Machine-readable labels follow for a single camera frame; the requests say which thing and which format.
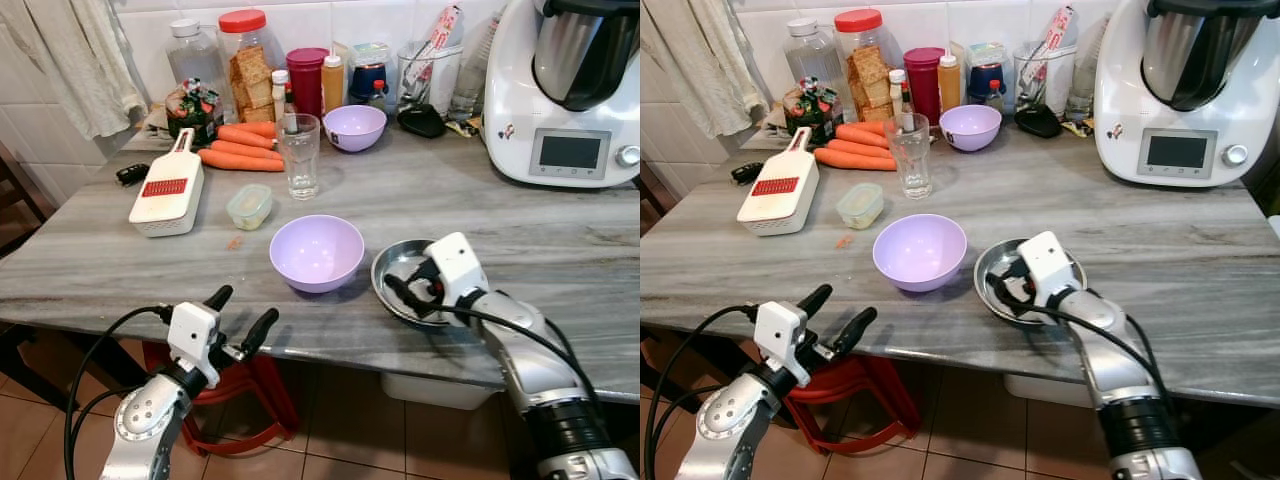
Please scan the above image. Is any red and white packet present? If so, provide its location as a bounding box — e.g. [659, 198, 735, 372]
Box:
[1043, 5, 1079, 63]
[425, 5, 463, 66]

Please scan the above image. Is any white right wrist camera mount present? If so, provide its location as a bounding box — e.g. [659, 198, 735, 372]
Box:
[425, 232, 491, 309]
[1018, 231, 1081, 306]

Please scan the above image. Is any clear plastic utensil container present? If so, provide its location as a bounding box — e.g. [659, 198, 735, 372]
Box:
[1013, 42, 1076, 113]
[397, 42, 463, 116]

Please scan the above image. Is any orange sauce bottle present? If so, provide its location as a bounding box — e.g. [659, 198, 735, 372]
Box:
[937, 53, 961, 111]
[321, 54, 345, 113]

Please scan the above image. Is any small white-capped sauce bottle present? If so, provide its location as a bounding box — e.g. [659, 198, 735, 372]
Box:
[271, 69, 298, 134]
[888, 69, 913, 131]

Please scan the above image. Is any white kitchen food processor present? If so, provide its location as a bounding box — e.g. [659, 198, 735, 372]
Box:
[1094, 0, 1280, 188]
[483, 0, 641, 189]

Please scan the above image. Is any red plastic stool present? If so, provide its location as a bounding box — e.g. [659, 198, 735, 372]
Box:
[783, 355, 923, 454]
[140, 340, 299, 456]

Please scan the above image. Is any clear drinking glass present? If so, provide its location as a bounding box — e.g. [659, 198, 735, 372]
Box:
[277, 113, 322, 200]
[886, 112, 933, 199]

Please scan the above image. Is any stainless steel bowl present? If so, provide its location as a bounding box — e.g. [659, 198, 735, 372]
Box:
[370, 239, 471, 328]
[974, 238, 1088, 326]

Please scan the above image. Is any dark wooden chair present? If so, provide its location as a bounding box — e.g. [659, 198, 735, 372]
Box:
[640, 165, 669, 216]
[0, 140, 46, 231]

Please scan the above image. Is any orange carrot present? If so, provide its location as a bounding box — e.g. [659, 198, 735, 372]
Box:
[814, 147, 896, 172]
[217, 122, 278, 149]
[825, 138, 891, 157]
[835, 122, 889, 148]
[212, 138, 281, 159]
[198, 148, 286, 173]

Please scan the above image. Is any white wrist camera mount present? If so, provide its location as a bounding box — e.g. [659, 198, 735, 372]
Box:
[754, 300, 809, 387]
[1018, 231, 1081, 306]
[166, 302, 221, 389]
[425, 232, 491, 309]

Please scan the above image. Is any black rounded gadget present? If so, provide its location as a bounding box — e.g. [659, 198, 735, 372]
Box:
[1015, 103, 1063, 138]
[398, 103, 448, 139]

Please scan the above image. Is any clear bottle with white cap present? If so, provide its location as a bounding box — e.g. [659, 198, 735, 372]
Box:
[167, 18, 226, 96]
[784, 17, 841, 96]

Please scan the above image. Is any purple plastic bowl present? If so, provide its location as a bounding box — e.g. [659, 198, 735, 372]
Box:
[323, 105, 387, 153]
[873, 214, 968, 293]
[939, 104, 1002, 152]
[269, 215, 365, 294]

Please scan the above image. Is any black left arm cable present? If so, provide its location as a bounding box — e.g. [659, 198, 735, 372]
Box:
[63, 305, 176, 480]
[645, 303, 761, 480]

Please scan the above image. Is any blue jar with clear lid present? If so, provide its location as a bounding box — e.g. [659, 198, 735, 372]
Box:
[350, 42, 393, 106]
[966, 42, 1009, 106]

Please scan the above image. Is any red-lidded jar of crackers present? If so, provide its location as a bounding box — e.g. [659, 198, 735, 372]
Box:
[834, 8, 893, 123]
[218, 9, 276, 123]

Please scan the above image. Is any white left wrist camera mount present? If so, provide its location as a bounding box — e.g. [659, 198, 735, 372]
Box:
[166, 302, 221, 389]
[754, 300, 809, 387]

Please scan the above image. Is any clear glass bottle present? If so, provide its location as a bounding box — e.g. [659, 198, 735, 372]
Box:
[452, 14, 499, 121]
[1067, 14, 1111, 119]

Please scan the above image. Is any colourful sweets bag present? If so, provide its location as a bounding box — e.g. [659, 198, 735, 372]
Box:
[165, 78, 223, 146]
[783, 77, 839, 144]

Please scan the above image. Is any white grater with red blade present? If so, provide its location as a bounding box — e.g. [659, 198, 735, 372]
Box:
[128, 127, 205, 238]
[737, 126, 820, 236]

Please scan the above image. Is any dark red canister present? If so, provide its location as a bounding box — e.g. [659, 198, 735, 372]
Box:
[903, 47, 945, 126]
[286, 47, 329, 119]

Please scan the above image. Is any white plastic bin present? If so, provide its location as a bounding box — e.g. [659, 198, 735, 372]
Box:
[1003, 375, 1096, 409]
[380, 372, 496, 411]

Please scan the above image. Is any small lidded plastic container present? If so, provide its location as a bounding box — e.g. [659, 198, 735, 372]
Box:
[836, 183, 885, 230]
[226, 184, 273, 231]

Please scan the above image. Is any beige hanging towel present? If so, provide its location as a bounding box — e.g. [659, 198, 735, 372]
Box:
[0, 0, 146, 139]
[640, 0, 756, 138]

